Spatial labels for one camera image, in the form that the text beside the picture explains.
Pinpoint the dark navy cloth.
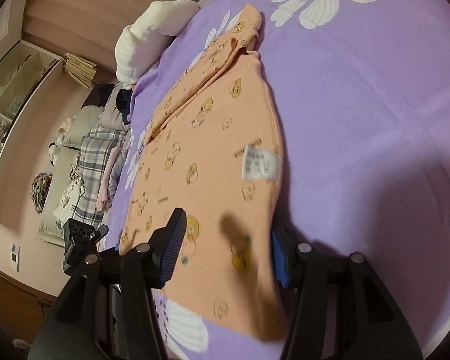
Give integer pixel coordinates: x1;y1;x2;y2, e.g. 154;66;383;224
115;88;132;126

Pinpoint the orange duck print garment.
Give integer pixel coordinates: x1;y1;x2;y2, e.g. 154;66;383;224
119;5;286;341

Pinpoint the white plush pillow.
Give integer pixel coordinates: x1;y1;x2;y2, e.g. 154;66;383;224
115;0;200;86

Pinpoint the plaid grey cloth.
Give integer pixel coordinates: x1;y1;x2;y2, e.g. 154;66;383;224
72;125;127;228

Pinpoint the purple floral bed sheet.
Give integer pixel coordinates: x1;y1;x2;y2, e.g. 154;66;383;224
105;0;450;359

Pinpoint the beige curtain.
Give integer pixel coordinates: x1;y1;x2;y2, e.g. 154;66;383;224
22;0;168;73

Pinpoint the white wall shelf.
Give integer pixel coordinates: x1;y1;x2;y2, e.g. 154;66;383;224
0;40;63;147

